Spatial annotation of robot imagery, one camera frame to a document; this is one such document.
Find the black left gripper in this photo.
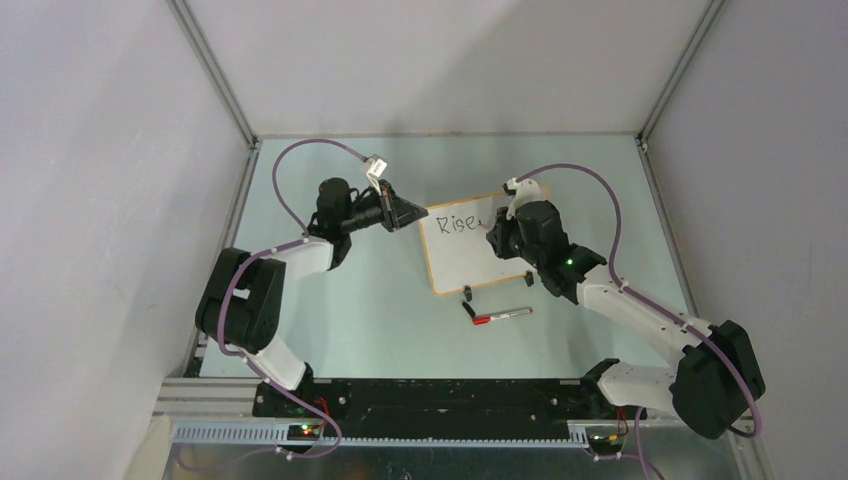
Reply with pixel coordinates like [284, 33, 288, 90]
[339, 179, 426, 233]

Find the yellow framed whiteboard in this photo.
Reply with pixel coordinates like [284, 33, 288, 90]
[419, 191, 535, 296]

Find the black marker cap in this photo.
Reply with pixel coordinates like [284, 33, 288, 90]
[461, 301, 476, 319]

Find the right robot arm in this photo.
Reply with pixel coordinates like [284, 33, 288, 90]
[486, 201, 765, 439]

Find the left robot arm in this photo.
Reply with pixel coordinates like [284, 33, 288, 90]
[195, 178, 428, 417]

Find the red whiteboard marker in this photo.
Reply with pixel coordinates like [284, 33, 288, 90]
[472, 307, 534, 326]

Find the right controller board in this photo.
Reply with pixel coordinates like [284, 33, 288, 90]
[588, 433, 628, 456]

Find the controller board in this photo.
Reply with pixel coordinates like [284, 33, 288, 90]
[588, 433, 628, 456]
[286, 424, 323, 442]

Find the left controller board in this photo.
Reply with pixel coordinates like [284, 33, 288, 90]
[286, 424, 323, 442]

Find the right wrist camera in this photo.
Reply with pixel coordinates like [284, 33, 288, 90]
[503, 178, 548, 220]

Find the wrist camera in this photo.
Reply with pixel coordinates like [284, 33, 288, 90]
[503, 178, 548, 220]
[362, 155, 387, 195]

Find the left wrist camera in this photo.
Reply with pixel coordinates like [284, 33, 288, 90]
[362, 155, 387, 195]

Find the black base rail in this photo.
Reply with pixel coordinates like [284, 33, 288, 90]
[254, 377, 637, 442]

